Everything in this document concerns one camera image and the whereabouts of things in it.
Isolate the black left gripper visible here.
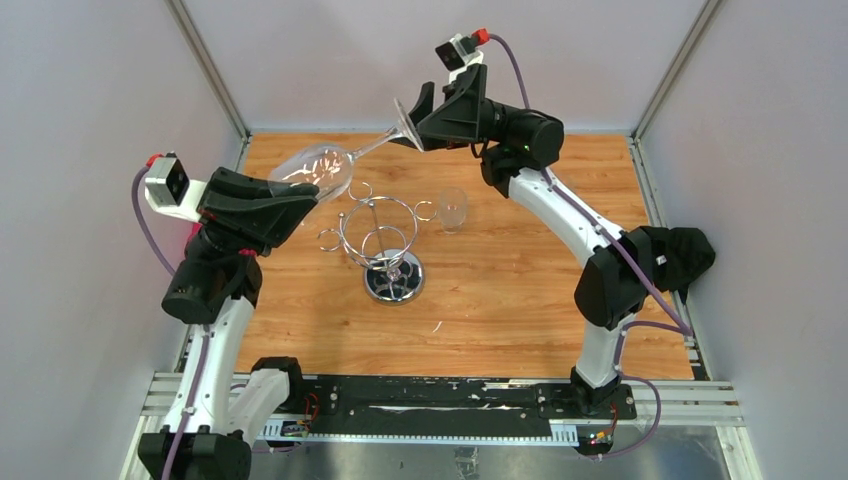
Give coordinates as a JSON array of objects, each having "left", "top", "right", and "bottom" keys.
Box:
[{"left": 185, "top": 169, "right": 319, "bottom": 268}]

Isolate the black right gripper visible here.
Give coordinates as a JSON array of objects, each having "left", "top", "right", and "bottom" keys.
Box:
[{"left": 384, "top": 64, "right": 523, "bottom": 153}]

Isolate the clear wine glass front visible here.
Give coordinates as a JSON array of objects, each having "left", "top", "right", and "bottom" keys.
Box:
[{"left": 437, "top": 187, "right": 468, "bottom": 234}]

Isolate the clear wine glass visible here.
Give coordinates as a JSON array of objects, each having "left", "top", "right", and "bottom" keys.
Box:
[
  {"left": 268, "top": 98, "right": 424, "bottom": 202},
  {"left": 437, "top": 187, "right": 468, "bottom": 234}
]

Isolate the clear wine glass back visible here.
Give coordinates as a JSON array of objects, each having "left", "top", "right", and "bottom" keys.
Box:
[{"left": 268, "top": 98, "right": 424, "bottom": 202}]

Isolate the chrome wine glass rack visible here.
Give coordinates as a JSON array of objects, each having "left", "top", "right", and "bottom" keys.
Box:
[{"left": 316, "top": 182, "right": 438, "bottom": 306}]

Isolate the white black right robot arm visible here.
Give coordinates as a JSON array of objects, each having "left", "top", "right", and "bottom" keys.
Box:
[{"left": 410, "top": 64, "right": 652, "bottom": 418}]

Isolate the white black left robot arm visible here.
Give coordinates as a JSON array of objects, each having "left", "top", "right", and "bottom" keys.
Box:
[{"left": 134, "top": 155, "right": 319, "bottom": 479}]

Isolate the pink cloth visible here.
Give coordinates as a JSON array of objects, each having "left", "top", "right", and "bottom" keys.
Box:
[{"left": 188, "top": 223, "right": 202, "bottom": 240}]

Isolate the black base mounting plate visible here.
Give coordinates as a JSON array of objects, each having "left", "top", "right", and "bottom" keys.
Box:
[{"left": 276, "top": 375, "right": 637, "bottom": 438}]

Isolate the black cloth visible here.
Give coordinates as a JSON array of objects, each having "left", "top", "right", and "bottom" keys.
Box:
[{"left": 641, "top": 226, "right": 716, "bottom": 297}]

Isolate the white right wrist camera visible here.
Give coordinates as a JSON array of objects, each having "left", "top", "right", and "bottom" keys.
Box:
[{"left": 435, "top": 28, "right": 490, "bottom": 83}]

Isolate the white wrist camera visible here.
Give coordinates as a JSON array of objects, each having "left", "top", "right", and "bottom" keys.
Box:
[
  {"left": 143, "top": 152, "right": 207, "bottom": 223},
  {"left": 435, "top": 28, "right": 490, "bottom": 83}
]

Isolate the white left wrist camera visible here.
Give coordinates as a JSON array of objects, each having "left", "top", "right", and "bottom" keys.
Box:
[{"left": 143, "top": 152, "right": 207, "bottom": 223}]

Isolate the aluminium corner frame post left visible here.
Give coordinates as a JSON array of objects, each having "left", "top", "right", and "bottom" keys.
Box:
[{"left": 164, "top": 0, "right": 251, "bottom": 143}]

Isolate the aluminium corner frame post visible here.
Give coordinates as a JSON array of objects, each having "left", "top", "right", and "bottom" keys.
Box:
[
  {"left": 164, "top": 0, "right": 251, "bottom": 143},
  {"left": 630, "top": 0, "right": 724, "bottom": 143}
]

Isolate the aluminium corner frame post right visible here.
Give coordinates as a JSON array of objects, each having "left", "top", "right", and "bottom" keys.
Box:
[{"left": 630, "top": 0, "right": 724, "bottom": 143}]

